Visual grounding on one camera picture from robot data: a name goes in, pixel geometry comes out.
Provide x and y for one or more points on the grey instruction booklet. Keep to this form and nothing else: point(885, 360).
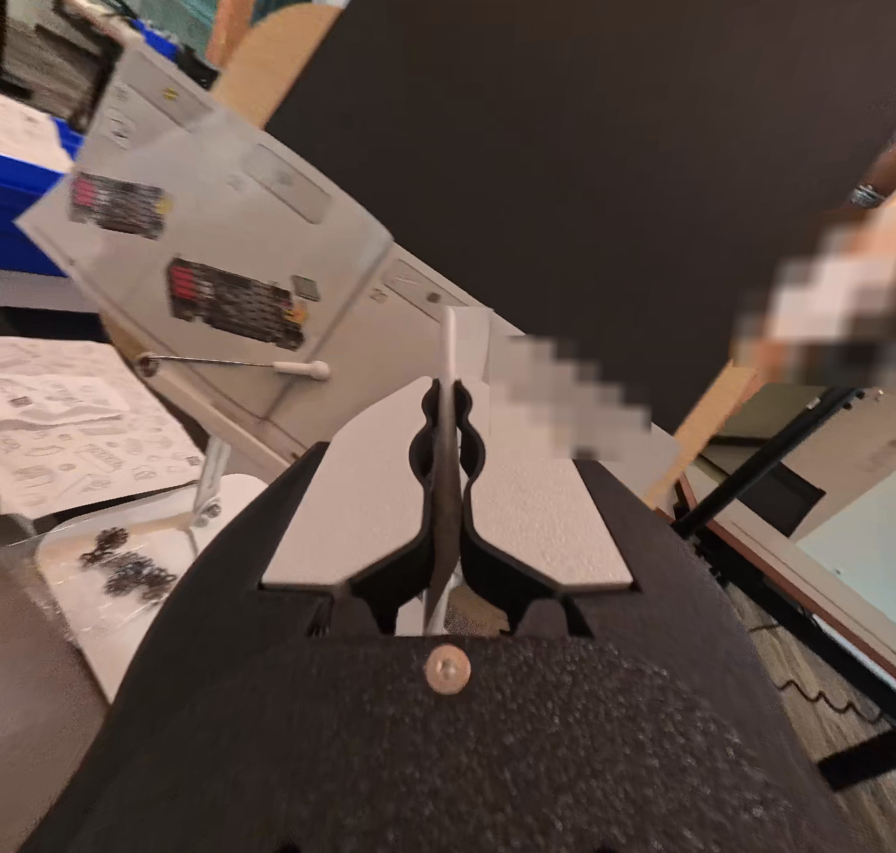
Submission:
point(210, 167)

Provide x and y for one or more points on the clear bag of black gears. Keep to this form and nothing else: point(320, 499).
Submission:
point(126, 573)

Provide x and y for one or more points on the blue plastic bin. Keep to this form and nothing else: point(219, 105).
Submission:
point(175, 55)
point(28, 223)

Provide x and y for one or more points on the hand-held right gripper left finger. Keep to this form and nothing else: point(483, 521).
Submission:
point(336, 517)

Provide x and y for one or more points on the brown edged grey table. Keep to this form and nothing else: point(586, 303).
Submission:
point(826, 573)

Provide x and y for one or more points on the white printed paper bag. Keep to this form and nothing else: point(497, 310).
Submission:
point(70, 412)

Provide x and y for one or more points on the white printed paper sheet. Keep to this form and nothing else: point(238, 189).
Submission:
point(28, 128)

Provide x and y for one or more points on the white book stand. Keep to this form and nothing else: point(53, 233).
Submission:
point(241, 492)

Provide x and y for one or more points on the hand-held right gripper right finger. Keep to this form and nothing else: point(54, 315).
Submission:
point(546, 517)

